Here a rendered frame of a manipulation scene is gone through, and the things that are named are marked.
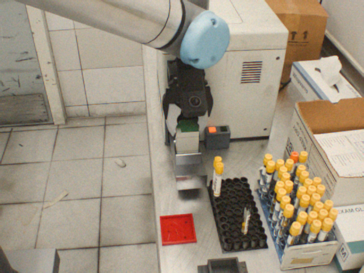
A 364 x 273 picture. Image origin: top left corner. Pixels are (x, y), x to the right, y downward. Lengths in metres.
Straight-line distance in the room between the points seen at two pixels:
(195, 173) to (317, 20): 0.69
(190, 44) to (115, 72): 1.89
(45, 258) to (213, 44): 0.48
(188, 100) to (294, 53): 0.71
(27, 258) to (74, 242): 1.15
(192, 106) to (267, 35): 0.26
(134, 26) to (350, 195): 0.53
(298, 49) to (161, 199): 0.74
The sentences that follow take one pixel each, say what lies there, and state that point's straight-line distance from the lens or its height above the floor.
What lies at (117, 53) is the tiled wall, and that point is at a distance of 2.31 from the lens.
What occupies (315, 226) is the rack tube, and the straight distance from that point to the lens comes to 0.70.
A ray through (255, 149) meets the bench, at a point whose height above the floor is 0.87.
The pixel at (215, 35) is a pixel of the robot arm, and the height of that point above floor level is 1.30.
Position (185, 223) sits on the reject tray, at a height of 0.88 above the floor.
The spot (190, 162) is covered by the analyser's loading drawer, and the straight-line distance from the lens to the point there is 0.86.
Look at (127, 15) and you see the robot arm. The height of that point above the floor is 1.35.
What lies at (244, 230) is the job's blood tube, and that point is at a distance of 0.76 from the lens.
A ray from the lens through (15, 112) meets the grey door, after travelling 2.56.
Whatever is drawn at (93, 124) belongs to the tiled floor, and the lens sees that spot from 2.50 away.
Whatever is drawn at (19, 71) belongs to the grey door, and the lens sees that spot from 2.38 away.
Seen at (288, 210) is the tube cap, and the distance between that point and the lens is 0.71.
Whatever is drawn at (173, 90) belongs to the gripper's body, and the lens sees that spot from 0.75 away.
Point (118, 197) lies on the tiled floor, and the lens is 2.03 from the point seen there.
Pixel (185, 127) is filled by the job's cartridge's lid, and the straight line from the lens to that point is 0.81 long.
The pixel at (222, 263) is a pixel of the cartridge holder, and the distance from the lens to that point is 0.73.
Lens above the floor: 1.52
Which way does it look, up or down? 40 degrees down
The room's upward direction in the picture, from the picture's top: straight up
